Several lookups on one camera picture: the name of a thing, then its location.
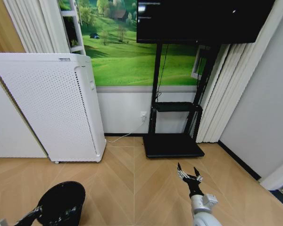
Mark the white low cabinet panel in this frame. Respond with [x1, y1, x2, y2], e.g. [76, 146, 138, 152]
[0, 68, 49, 159]

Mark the black television screen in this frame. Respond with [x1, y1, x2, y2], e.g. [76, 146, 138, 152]
[136, 0, 277, 44]

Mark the green landscape wall poster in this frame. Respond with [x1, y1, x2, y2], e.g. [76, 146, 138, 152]
[57, 0, 204, 87]

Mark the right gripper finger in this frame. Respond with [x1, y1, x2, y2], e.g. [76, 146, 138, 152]
[176, 162, 189, 180]
[193, 166, 203, 182]

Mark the white perforated air purifier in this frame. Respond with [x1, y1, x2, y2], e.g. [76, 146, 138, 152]
[0, 52, 107, 164]

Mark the white power cable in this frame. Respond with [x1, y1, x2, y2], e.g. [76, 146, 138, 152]
[105, 117, 146, 144]

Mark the white pleated curtain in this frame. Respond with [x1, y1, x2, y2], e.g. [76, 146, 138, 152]
[3, 0, 69, 54]
[195, 0, 283, 144]

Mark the black hanging television cable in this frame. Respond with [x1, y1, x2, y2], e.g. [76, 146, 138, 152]
[155, 43, 170, 100]

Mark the black television floor stand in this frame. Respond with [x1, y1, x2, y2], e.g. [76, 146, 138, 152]
[142, 42, 230, 159]

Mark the white window frame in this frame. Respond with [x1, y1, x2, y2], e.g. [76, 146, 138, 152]
[59, 0, 86, 56]

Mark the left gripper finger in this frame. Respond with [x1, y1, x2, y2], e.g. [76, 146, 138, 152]
[46, 217, 65, 226]
[61, 206, 78, 218]

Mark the black skirting board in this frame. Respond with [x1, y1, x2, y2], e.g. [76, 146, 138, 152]
[217, 139, 262, 181]

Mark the black round trash bin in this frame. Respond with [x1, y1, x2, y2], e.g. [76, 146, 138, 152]
[36, 180, 86, 226]

